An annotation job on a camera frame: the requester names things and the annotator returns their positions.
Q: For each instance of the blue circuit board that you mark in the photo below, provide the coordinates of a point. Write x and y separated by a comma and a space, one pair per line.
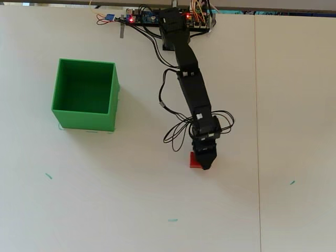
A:
143, 17

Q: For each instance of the red rectangular block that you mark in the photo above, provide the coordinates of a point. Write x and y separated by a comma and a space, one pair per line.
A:
193, 161

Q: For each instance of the grey tape strip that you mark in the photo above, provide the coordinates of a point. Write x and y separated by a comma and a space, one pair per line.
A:
122, 29

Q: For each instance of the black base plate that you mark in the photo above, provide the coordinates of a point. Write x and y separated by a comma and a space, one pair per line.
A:
141, 24

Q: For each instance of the green open plastic bin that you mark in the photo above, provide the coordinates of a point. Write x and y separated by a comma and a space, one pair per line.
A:
84, 120

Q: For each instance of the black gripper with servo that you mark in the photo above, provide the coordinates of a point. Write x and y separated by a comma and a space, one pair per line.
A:
206, 128

